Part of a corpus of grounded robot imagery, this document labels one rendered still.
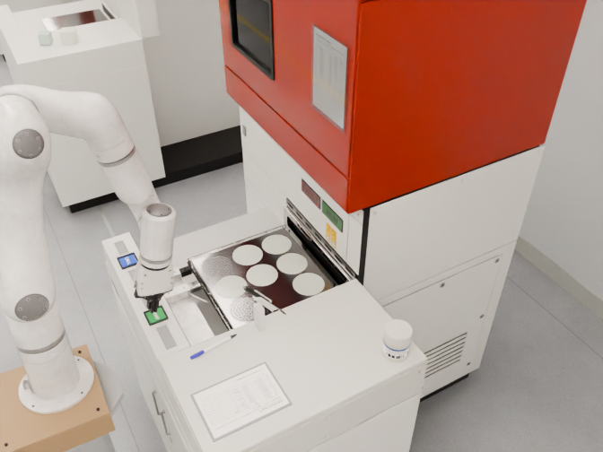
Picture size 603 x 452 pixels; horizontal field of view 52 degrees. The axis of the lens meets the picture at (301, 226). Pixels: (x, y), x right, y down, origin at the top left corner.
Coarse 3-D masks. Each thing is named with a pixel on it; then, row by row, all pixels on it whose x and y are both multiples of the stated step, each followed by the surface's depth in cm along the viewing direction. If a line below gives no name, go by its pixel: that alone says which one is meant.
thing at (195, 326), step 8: (176, 304) 187; (184, 304) 187; (192, 304) 187; (176, 312) 185; (184, 312) 185; (192, 312) 185; (200, 312) 185; (184, 320) 182; (192, 320) 182; (200, 320) 182; (184, 328) 180; (192, 328) 180; (200, 328) 180; (208, 328) 180; (192, 336) 178; (200, 336) 178; (208, 336) 178; (192, 344) 175
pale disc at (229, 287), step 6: (228, 276) 194; (234, 276) 194; (216, 282) 192; (222, 282) 192; (228, 282) 192; (234, 282) 192; (240, 282) 192; (246, 282) 192; (216, 288) 190; (222, 288) 190; (228, 288) 190; (234, 288) 190; (240, 288) 190; (222, 294) 188; (228, 294) 188; (234, 294) 188; (240, 294) 188
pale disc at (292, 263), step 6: (282, 258) 200; (288, 258) 200; (294, 258) 200; (300, 258) 200; (276, 264) 198; (282, 264) 198; (288, 264) 198; (294, 264) 198; (300, 264) 198; (306, 264) 198; (282, 270) 196; (288, 270) 196; (294, 270) 196; (300, 270) 196
